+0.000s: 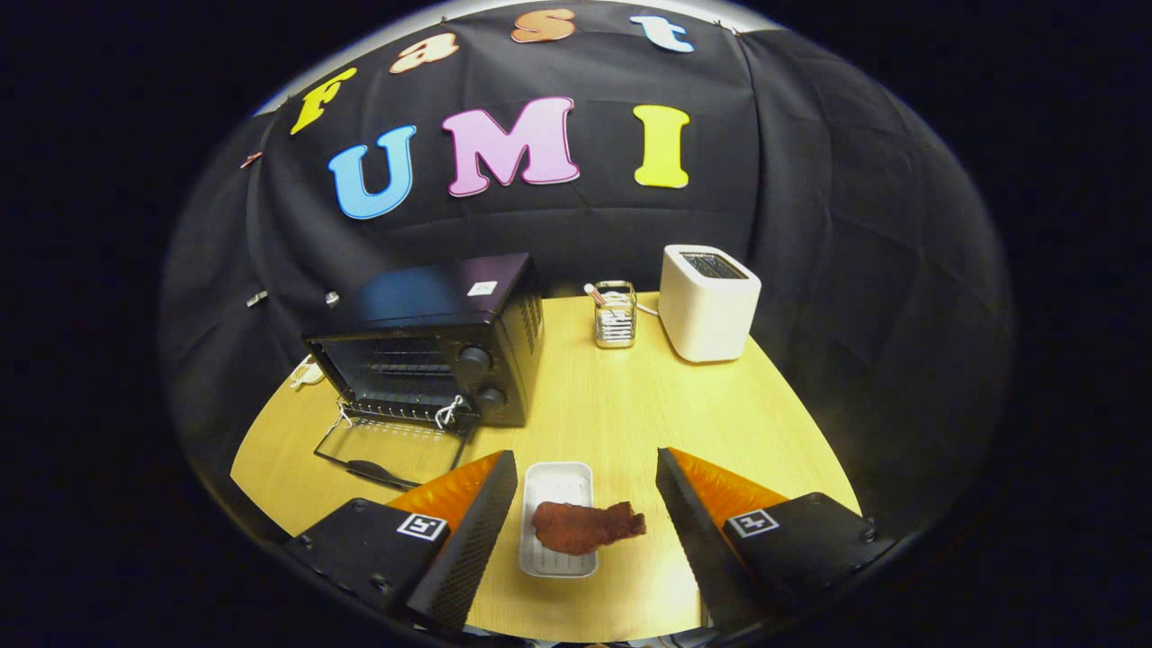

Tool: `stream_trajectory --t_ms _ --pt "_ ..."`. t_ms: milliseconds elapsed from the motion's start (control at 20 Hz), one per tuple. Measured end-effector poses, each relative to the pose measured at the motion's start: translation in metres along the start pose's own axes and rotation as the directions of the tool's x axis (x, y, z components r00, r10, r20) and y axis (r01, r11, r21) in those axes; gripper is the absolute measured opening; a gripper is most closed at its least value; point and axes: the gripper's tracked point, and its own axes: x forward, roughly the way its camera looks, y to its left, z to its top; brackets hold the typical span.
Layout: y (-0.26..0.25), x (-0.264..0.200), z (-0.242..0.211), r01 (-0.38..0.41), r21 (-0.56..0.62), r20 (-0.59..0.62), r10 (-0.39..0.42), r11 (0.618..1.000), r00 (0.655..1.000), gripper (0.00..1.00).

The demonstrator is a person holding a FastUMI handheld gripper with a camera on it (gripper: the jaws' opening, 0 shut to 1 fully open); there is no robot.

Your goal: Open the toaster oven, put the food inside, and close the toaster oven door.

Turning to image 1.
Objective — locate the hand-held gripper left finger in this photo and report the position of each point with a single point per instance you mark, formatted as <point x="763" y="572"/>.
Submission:
<point x="472" y="549"/>

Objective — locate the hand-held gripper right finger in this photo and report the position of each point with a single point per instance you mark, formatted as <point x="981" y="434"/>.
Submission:
<point x="697" y="540"/>

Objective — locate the red meat slice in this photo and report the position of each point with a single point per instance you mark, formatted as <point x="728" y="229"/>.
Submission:
<point x="580" y="528"/>

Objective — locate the black toaster oven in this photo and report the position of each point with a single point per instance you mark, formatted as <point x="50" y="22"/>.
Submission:
<point x="432" y="297"/>

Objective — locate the white pop-up toaster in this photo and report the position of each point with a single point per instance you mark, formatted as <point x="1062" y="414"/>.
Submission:
<point x="706" y="315"/>

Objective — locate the small white ridged tray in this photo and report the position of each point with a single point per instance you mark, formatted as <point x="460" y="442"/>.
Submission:
<point x="558" y="481"/>

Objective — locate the white divided sauce plate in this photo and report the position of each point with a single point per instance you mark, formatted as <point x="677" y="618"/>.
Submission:
<point x="306" y="373"/>

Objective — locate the small silver clip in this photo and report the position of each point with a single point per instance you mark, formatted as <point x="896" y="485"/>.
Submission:
<point x="257" y="298"/>

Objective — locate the small red clip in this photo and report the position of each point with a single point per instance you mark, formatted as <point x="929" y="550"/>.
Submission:
<point x="251" y="159"/>

